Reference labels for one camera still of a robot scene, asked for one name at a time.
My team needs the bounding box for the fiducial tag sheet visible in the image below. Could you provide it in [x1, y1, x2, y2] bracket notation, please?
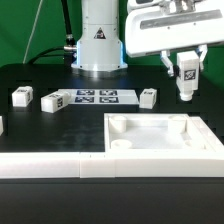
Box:
[65, 89, 139, 105]

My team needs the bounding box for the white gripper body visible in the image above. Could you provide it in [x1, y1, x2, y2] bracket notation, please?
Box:
[125, 0, 224, 57]

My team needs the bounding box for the white block at left edge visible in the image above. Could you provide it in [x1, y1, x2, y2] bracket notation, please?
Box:
[0, 116, 4, 136]

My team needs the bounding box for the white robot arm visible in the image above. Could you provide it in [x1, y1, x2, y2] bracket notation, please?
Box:
[72, 0, 224, 75]

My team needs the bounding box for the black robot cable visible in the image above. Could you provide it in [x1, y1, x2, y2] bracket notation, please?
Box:
[27, 0, 78, 65]

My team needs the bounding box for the white U-shaped fence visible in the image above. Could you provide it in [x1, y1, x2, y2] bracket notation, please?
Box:
[0, 116, 224, 179]

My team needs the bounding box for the white square tabletop part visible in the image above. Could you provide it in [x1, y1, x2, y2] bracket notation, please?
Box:
[104, 113, 224, 154]

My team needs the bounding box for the green backdrop curtain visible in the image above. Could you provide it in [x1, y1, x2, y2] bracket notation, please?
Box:
[0, 0, 224, 88]

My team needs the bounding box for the white thin cable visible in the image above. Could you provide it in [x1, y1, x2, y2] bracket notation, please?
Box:
[22, 0, 45, 65]

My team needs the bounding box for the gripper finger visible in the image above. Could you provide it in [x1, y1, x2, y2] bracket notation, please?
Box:
[160, 50, 175, 77]
[197, 44, 208, 71]

